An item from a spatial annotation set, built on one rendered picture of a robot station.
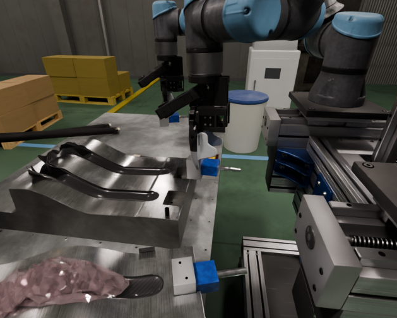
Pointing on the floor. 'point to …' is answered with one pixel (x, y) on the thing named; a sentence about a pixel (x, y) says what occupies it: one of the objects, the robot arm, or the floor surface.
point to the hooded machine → (273, 70)
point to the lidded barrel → (245, 120)
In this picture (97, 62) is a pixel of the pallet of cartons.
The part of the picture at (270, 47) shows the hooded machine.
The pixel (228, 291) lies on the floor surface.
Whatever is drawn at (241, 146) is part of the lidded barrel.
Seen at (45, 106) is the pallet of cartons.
